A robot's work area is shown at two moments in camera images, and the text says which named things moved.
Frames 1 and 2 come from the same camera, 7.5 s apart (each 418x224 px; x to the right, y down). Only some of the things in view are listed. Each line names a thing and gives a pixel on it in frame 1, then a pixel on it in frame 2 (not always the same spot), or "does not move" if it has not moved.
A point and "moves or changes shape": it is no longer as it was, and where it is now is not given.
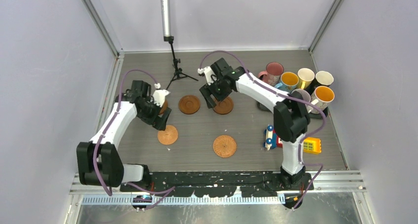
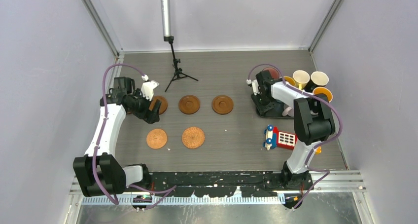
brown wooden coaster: [224, 106] does not move
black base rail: [211, 184] does not move
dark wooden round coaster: [189, 104] does not move
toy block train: [310, 145] does not move
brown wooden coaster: [163, 107] does not move
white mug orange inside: [322, 96] does not move
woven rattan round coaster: [224, 146] → [193, 137]
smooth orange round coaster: [168, 136] → [156, 138]
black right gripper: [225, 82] → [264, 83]
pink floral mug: [272, 75] moves or changes shape
